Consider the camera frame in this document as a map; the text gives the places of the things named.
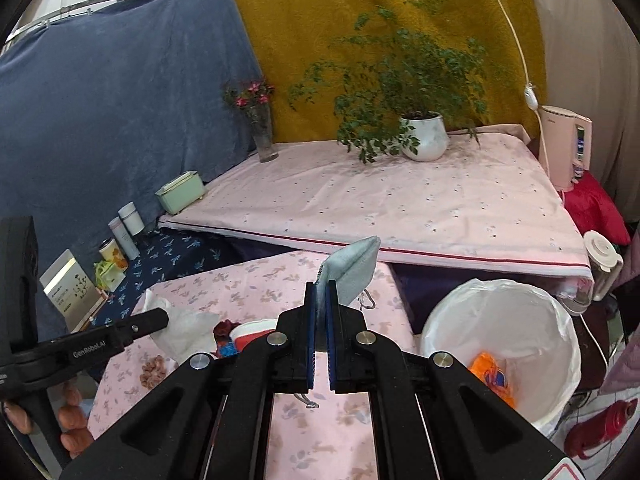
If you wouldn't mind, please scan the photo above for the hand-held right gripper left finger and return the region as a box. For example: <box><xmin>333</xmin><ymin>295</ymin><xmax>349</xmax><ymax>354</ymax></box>
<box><xmin>59</xmin><ymin>282</ymin><xmax>317</xmax><ymax>480</ymax></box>

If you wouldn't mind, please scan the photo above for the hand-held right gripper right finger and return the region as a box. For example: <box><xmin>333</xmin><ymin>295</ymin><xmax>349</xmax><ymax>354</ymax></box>
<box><xmin>326</xmin><ymin>282</ymin><xmax>587</xmax><ymax>480</ymax></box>

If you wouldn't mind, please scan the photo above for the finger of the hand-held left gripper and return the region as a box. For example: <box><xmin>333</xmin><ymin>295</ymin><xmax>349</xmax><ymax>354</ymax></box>
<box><xmin>65</xmin><ymin>308</ymin><xmax>169</xmax><ymax>369</ymax></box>

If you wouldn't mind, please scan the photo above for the white tissue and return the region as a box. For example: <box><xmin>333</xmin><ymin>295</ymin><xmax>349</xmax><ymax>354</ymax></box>
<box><xmin>142</xmin><ymin>289</ymin><xmax>222</xmax><ymax>362</ymax></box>

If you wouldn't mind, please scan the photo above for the red and white paper cup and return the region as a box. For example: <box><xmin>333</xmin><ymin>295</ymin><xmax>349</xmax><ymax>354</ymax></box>
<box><xmin>234</xmin><ymin>319</ymin><xmax>277</xmax><ymax>353</ymax></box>

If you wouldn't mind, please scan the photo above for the light blue face mask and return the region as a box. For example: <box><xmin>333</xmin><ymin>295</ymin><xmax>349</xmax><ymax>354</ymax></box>
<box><xmin>295</xmin><ymin>235</ymin><xmax>382</xmax><ymax>409</ymax></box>

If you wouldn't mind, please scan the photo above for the white bin with plastic liner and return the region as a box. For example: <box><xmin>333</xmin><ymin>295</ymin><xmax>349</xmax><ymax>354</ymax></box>
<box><xmin>419</xmin><ymin>278</ymin><xmax>582</xmax><ymax>438</ymax></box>

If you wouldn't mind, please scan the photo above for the person's left hand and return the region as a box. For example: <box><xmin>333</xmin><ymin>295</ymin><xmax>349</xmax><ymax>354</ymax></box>
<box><xmin>4</xmin><ymin>382</ymin><xmax>94</xmax><ymax>457</ymax></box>

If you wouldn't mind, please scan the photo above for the pile of nut shells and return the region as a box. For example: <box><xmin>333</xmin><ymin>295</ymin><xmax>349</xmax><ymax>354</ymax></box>
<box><xmin>139</xmin><ymin>355</ymin><xmax>169</xmax><ymax>389</ymax></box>

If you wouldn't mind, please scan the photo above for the white printed book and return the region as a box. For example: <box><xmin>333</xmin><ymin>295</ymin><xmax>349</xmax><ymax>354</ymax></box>
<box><xmin>39</xmin><ymin>248</ymin><xmax>108</xmax><ymax>333</ymax></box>

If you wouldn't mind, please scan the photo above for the green and yellow packet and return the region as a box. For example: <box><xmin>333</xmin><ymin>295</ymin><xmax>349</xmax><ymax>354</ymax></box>
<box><xmin>94</xmin><ymin>259</ymin><xmax>126</xmax><ymax>291</ymax></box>

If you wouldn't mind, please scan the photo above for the pink bunny printed cloth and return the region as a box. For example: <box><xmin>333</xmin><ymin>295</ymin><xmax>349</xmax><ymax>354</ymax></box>
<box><xmin>87</xmin><ymin>250</ymin><xmax>416</xmax><ymax>480</ymax></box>

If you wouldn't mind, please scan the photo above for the printed yellow can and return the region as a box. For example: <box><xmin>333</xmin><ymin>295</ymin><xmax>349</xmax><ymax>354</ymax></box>
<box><xmin>98</xmin><ymin>238</ymin><xmax>126</xmax><ymax>267</ymax></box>

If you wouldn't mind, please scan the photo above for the dark blue floral cloth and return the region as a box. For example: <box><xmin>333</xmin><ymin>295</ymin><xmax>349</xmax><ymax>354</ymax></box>
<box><xmin>90</xmin><ymin>227</ymin><xmax>236</xmax><ymax>331</ymax></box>

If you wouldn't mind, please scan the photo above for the dark red crumpled wrapper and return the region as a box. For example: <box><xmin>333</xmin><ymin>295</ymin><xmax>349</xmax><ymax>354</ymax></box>
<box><xmin>214</xmin><ymin>317</ymin><xmax>242</xmax><ymax>342</ymax></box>

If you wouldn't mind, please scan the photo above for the tall white bottle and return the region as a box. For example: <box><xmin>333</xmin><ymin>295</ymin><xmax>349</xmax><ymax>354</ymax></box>
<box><xmin>108</xmin><ymin>216</ymin><xmax>141</xmax><ymax>261</ymax></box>

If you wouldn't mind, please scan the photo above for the short white jar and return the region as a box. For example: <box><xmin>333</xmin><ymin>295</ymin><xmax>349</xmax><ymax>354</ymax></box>
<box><xmin>119</xmin><ymin>202</ymin><xmax>146</xmax><ymax>237</ymax></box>

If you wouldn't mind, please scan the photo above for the pale green box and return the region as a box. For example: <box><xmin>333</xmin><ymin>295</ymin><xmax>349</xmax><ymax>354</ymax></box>
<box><xmin>155</xmin><ymin>171</ymin><xmax>207</xmax><ymax>213</ymax></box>

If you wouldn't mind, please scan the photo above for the pink speckled sheet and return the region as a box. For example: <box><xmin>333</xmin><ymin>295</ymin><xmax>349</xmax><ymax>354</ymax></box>
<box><xmin>159</xmin><ymin>124</ymin><xmax>593</xmax><ymax>281</ymax></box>

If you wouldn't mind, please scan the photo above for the blue blanket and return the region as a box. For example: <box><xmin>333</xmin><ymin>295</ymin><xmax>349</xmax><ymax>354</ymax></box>
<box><xmin>0</xmin><ymin>0</ymin><xmax>263</xmax><ymax>341</ymax></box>

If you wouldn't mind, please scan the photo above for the glass vase with pink flowers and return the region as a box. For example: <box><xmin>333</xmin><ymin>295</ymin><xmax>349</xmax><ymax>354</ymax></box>
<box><xmin>222</xmin><ymin>79</ymin><xmax>279</xmax><ymax>163</ymax></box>

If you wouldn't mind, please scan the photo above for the green plant in white pot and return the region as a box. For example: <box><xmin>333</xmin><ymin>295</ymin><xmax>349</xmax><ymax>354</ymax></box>
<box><xmin>287</xmin><ymin>0</ymin><xmax>506</xmax><ymax>165</ymax></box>

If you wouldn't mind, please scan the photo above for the red thermos bottle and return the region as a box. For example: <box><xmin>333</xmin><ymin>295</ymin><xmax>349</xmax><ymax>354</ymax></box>
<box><xmin>564</xmin><ymin>399</ymin><xmax>638</xmax><ymax>461</ymax></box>

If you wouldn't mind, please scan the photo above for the white blender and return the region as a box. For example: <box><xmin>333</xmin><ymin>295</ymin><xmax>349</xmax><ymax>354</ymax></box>
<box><xmin>560</xmin><ymin>230</ymin><xmax>625</xmax><ymax>316</ymax></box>

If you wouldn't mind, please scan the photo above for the red cloth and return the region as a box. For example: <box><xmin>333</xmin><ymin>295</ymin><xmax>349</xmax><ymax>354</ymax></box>
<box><xmin>565</xmin><ymin>170</ymin><xmax>632</xmax><ymax>247</ymax></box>

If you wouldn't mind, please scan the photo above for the mauve garment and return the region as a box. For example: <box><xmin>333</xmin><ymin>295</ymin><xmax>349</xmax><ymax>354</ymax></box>
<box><xmin>600</xmin><ymin>220</ymin><xmax>640</xmax><ymax>396</ymax></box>

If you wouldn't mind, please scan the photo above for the pink water dispenser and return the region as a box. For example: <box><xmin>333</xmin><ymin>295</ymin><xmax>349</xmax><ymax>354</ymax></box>
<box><xmin>537</xmin><ymin>105</ymin><xmax>593</xmax><ymax>192</ymax></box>

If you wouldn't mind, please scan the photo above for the mustard yellow blanket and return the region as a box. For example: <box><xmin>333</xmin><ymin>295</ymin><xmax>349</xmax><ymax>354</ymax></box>
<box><xmin>222</xmin><ymin>0</ymin><xmax>548</xmax><ymax>143</ymax></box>

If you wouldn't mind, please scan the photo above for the beige curtain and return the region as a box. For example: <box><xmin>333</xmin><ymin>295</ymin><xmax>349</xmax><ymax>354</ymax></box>
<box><xmin>520</xmin><ymin>0</ymin><xmax>640</xmax><ymax>221</ymax></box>

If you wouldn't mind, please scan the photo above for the metal curtain rail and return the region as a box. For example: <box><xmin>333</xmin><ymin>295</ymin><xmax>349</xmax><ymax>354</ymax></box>
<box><xmin>0</xmin><ymin>0</ymin><xmax>223</xmax><ymax>46</ymax></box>

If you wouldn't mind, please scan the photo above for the white cable with switch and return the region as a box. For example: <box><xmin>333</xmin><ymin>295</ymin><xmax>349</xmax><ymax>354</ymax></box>
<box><xmin>472</xmin><ymin>0</ymin><xmax>566</xmax><ymax>196</ymax></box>

